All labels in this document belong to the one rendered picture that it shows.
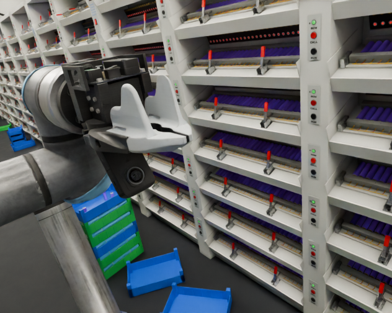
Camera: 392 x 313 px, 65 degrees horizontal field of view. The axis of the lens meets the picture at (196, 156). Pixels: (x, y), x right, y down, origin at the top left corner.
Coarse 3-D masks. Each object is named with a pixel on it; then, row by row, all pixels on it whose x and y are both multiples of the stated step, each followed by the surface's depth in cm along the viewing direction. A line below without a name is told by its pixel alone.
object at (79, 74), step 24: (72, 72) 35; (96, 72) 30; (120, 72) 31; (144, 72) 32; (72, 96) 32; (96, 96) 30; (120, 96) 31; (144, 96) 33; (72, 120) 38; (96, 120) 32
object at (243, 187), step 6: (210, 180) 160; (216, 180) 158; (222, 180) 154; (228, 180) 152; (234, 186) 148; (240, 186) 145; (246, 186) 143; (240, 192) 144; (252, 192) 139; (258, 192) 137; (258, 198) 136; (264, 198) 136; (276, 198) 130; (282, 204) 128; (288, 204) 125; (294, 204) 124; (294, 210) 125; (300, 210) 121
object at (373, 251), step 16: (336, 224) 110; (352, 224) 108; (368, 224) 106; (384, 224) 104; (336, 240) 108; (352, 240) 106; (368, 240) 103; (384, 240) 99; (352, 256) 103; (368, 256) 99; (384, 256) 95; (384, 272) 97
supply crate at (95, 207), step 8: (112, 184) 187; (96, 200) 181; (104, 200) 180; (112, 200) 171; (120, 200) 175; (80, 208) 175; (88, 208) 173; (96, 208) 164; (104, 208) 167; (80, 216) 159; (88, 216) 161; (96, 216) 164
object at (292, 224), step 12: (216, 168) 166; (204, 180) 162; (204, 192) 160; (216, 192) 152; (228, 204) 149; (240, 204) 140; (252, 204) 136; (264, 204) 134; (276, 204) 131; (264, 216) 130; (276, 216) 126; (288, 216) 124; (300, 216) 122; (288, 228) 122; (300, 228) 115
